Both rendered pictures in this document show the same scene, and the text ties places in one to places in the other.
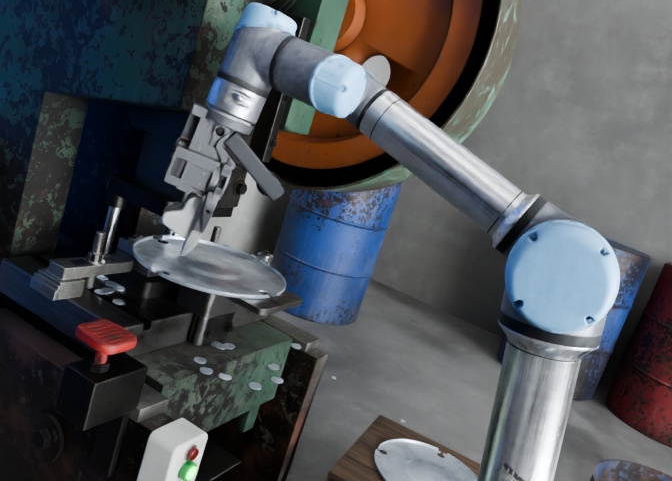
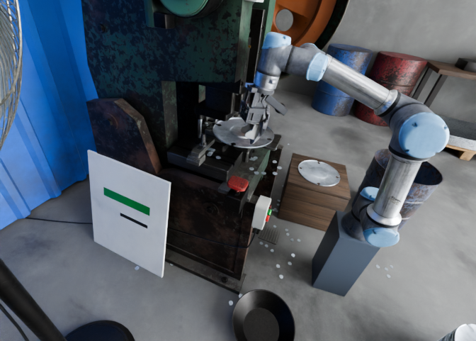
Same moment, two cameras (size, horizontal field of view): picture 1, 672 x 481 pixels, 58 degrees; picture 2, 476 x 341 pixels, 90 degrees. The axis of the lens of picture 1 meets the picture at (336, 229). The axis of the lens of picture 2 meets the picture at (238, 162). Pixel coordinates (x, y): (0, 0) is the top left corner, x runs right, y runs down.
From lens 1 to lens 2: 0.40 m
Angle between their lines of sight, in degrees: 25
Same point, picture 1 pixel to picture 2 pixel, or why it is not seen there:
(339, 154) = not seen: hidden behind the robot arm
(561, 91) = not seen: outside the picture
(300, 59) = (301, 60)
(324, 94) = (314, 74)
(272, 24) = (284, 44)
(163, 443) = (261, 208)
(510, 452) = (394, 193)
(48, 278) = (193, 158)
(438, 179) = (353, 92)
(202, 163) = (259, 112)
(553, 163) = not seen: hidden behind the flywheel
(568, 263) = (430, 133)
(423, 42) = not seen: outside the picture
